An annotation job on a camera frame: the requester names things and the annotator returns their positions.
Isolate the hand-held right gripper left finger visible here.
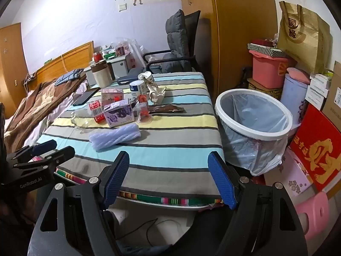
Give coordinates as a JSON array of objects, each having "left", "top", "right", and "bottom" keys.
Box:
[{"left": 27, "top": 151, "right": 131, "bottom": 256}]

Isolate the pink plastic stool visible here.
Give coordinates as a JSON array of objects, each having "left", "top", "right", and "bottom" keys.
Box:
[{"left": 294, "top": 191, "right": 329, "bottom": 242}]

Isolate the black tablet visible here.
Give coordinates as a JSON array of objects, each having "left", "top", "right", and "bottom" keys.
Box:
[{"left": 72, "top": 88, "right": 100, "bottom": 106}]

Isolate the purple milk carton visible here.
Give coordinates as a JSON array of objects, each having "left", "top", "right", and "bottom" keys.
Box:
[{"left": 103, "top": 99, "right": 135, "bottom": 128}]

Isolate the colourful striped mat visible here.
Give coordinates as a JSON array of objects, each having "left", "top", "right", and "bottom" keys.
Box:
[{"left": 55, "top": 168, "right": 224, "bottom": 206}]

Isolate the striped tablecloth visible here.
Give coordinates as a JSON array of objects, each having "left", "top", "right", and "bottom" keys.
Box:
[{"left": 35, "top": 71, "right": 225, "bottom": 200}]

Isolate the dark red box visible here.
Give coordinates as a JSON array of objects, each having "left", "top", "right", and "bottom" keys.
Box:
[{"left": 252, "top": 39, "right": 279, "bottom": 47}]

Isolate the pink milk carton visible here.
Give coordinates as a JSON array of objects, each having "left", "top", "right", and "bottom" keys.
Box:
[{"left": 101, "top": 88, "right": 124, "bottom": 107}]

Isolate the clear bottle with red label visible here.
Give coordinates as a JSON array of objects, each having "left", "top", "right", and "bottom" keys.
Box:
[{"left": 71, "top": 100, "right": 105, "bottom": 134}]

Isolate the dark blue case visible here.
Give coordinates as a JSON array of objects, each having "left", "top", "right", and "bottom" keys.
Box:
[{"left": 117, "top": 73, "right": 146, "bottom": 86}]

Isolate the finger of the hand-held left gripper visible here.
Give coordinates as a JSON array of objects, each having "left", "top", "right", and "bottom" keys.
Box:
[
  {"left": 7, "top": 139, "right": 58, "bottom": 164},
  {"left": 12, "top": 146, "right": 76, "bottom": 178}
]

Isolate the black floor cable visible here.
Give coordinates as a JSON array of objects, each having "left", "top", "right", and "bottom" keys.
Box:
[{"left": 140, "top": 217, "right": 192, "bottom": 246}]

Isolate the white nightstand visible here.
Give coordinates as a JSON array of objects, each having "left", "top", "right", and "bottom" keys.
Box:
[{"left": 85, "top": 52, "right": 134, "bottom": 86}]

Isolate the clear plastic cup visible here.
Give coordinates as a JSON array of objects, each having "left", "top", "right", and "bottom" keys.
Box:
[{"left": 134, "top": 95, "right": 153, "bottom": 124}]

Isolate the pink plastic tub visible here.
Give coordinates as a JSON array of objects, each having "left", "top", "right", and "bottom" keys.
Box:
[{"left": 249, "top": 49, "right": 289, "bottom": 89}]

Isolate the white plastic bag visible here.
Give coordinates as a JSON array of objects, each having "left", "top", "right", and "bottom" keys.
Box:
[{"left": 125, "top": 39, "right": 147, "bottom": 71}]

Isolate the grey chair cushion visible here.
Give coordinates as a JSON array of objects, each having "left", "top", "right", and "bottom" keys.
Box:
[{"left": 161, "top": 9, "right": 192, "bottom": 72}]

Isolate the wooden door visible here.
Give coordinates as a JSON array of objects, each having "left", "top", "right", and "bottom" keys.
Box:
[{"left": 0, "top": 23, "right": 28, "bottom": 112}]

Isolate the blue folded cloth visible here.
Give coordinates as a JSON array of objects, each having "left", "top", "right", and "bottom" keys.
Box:
[{"left": 55, "top": 69, "right": 84, "bottom": 86}]

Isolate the pale purple foam roll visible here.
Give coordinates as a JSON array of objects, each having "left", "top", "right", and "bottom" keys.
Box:
[{"left": 89, "top": 123, "right": 141, "bottom": 151}]

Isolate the gold paper bag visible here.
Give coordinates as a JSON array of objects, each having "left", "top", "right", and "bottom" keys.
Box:
[{"left": 278, "top": 1, "right": 331, "bottom": 74}]

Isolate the brown wrapper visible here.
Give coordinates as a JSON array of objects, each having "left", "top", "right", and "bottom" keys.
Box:
[{"left": 148, "top": 105, "right": 186, "bottom": 114}]

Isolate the black office chair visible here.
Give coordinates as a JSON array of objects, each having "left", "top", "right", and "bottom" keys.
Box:
[{"left": 142, "top": 10, "right": 201, "bottom": 74}]

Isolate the translucent plastic bin liner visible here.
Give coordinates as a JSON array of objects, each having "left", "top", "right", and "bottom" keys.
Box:
[{"left": 217, "top": 91, "right": 291, "bottom": 177}]

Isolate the brown blanket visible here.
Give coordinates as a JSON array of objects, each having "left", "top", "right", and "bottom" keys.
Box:
[{"left": 4, "top": 73, "right": 88, "bottom": 147}]

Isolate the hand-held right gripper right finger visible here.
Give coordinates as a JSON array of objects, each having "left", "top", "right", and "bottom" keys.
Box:
[{"left": 207, "top": 151, "right": 312, "bottom": 256}]

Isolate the pink floral box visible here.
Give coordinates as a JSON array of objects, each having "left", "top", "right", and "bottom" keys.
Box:
[{"left": 264, "top": 147, "right": 315, "bottom": 198}]

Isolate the pink oval lid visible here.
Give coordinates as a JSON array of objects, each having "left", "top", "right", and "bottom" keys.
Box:
[{"left": 286, "top": 67, "right": 312, "bottom": 84}]

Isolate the yellow floral box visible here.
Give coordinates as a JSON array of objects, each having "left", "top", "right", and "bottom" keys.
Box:
[{"left": 246, "top": 78, "right": 283, "bottom": 100}]

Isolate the green striped flat box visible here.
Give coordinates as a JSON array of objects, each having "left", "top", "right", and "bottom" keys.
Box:
[{"left": 247, "top": 43, "right": 283, "bottom": 55}]

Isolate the brown cardboard box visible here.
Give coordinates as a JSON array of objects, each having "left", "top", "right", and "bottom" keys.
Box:
[{"left": 321, "top": 61, "right": 341, "bottom": 134}]

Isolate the beige paper bag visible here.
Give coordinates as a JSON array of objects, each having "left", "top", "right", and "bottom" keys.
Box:
[{"left": 148, "top": 83, "right": 167, "bottom": 105}]

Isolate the wooden wardrobe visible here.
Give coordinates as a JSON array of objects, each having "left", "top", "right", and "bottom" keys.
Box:
[{"left": 178, "top": 0, "right": 279, "bottom": 104}]

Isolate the white round trash bin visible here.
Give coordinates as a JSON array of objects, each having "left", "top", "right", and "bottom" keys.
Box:
[{"left": 214, "top": 88, "right": 293, "bottom": 176}]

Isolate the wooden headboard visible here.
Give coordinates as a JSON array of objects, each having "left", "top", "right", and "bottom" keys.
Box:
[{"left": 28, "top": 41, "right": 95, "bottom": 91}]

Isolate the light blue cylindrical container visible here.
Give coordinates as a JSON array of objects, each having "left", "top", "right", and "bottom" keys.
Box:
[{"left": 281, "top": 73, "right": 309, "bottom": 124}]

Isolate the red box with gold print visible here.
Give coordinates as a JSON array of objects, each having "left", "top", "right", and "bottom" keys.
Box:
[{"left": 289, "top": 104, "right": 341, "bottom": 192}]

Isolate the beige jug with brown lid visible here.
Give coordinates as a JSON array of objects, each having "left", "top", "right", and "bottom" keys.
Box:
[{"left": 90, "top": 61, "right": 116, "bottom": 88}]

